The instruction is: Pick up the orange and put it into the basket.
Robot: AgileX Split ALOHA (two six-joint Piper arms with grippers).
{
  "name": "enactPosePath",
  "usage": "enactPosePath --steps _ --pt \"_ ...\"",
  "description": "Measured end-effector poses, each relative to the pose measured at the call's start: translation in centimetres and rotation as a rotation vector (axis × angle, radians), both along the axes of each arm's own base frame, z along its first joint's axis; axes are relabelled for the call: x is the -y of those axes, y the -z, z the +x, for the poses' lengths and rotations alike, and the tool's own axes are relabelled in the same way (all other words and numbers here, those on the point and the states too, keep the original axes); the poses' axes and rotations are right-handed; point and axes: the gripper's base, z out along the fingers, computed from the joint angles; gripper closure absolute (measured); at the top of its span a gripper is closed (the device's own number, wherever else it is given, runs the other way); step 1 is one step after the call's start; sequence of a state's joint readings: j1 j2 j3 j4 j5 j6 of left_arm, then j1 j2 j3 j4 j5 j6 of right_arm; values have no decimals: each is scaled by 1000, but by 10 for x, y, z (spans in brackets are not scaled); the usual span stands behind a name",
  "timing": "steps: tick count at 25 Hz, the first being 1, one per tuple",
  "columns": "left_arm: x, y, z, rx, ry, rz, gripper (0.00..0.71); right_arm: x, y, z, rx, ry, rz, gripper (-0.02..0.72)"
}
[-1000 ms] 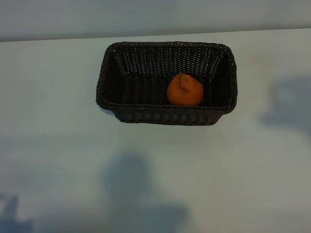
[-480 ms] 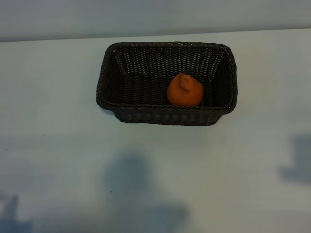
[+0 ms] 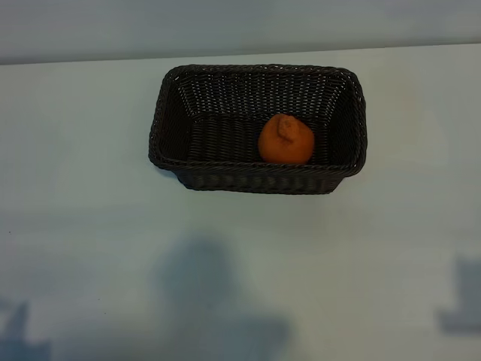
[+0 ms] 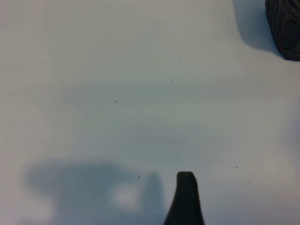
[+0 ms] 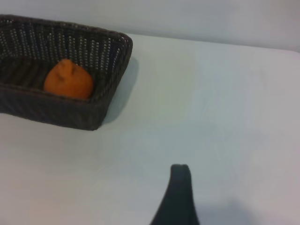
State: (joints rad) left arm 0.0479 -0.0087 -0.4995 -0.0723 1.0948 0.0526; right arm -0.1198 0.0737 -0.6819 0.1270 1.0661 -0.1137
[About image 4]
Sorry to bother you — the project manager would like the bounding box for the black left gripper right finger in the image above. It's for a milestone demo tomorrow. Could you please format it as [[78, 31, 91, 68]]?
[[184, 172, 205, 225]]

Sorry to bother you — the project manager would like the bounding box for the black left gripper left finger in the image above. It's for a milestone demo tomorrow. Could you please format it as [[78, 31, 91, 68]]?
[[163, 172, 188, 225]]

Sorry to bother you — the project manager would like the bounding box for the dark brown wicker basket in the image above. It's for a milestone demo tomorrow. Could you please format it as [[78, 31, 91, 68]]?
[[264, 0, 300, 62]]

